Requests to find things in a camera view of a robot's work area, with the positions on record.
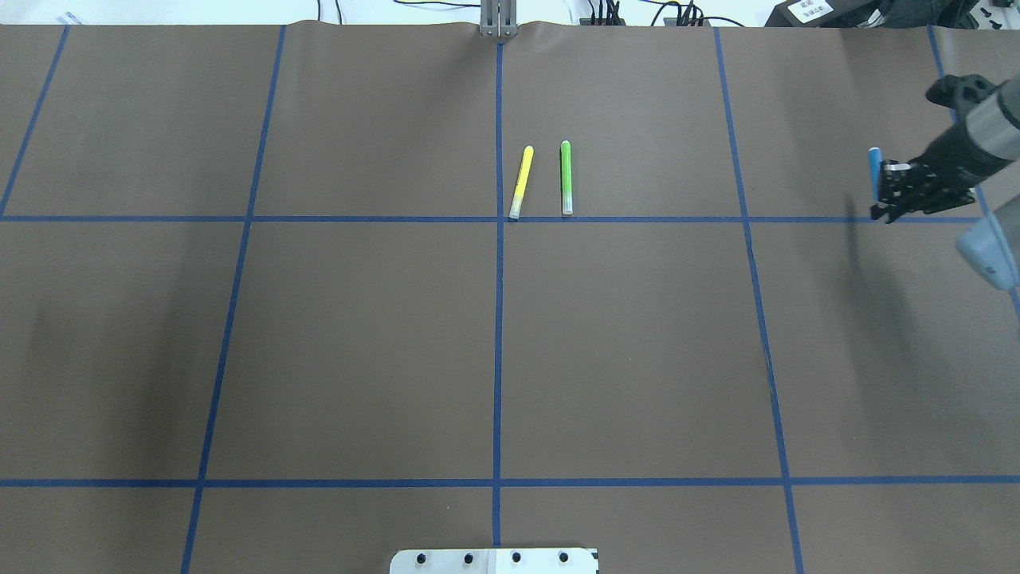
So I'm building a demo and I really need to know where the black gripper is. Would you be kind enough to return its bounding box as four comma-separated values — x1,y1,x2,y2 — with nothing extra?
870,128,1006,224

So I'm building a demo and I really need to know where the blue highlighter marker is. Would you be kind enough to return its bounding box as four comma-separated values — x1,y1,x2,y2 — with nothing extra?
867,147,883,203

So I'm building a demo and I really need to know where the green highlighter marker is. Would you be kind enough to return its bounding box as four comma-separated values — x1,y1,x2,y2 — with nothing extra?
559,140,575,217

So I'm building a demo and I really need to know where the white pedestal column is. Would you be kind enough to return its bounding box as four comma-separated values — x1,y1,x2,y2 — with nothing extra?
389,546,600,573

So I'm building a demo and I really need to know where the aluminium frame post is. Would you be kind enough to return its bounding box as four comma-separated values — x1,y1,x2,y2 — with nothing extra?
478,0,520,41

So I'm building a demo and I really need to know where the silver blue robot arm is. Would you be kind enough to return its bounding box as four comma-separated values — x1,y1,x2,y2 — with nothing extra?
868,75,1019,290

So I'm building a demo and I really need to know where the black orange usb hub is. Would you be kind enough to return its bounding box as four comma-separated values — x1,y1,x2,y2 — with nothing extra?
577,1,626,27

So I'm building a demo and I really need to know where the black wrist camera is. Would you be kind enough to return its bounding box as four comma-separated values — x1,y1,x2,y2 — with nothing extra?
924,75,999,123

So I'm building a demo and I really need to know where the yellow highlighter marker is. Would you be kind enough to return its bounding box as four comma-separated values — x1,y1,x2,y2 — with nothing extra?
508,145,536,221

